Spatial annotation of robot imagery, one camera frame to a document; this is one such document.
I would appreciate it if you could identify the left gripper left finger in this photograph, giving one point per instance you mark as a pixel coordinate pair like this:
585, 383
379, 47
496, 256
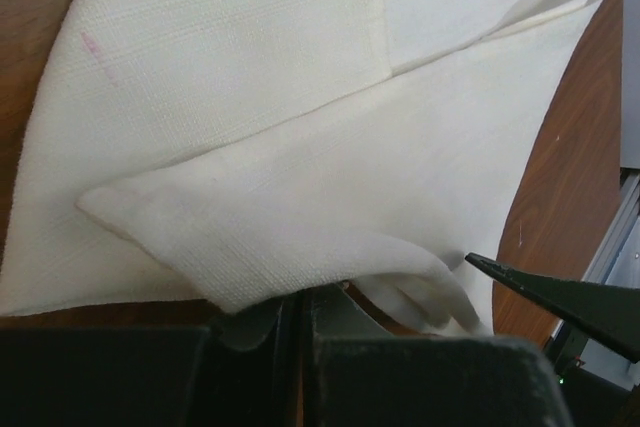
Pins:
236, 370

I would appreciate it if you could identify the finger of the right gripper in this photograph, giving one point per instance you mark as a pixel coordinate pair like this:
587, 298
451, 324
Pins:
607, 314

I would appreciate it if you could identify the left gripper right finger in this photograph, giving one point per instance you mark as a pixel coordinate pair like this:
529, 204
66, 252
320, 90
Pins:
356, 373

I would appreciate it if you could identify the white cloth napkin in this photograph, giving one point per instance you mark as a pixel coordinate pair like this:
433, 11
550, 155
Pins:
239, 150

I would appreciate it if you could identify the aluminium frame rail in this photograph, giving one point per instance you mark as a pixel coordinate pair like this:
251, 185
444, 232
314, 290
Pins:
615, 263

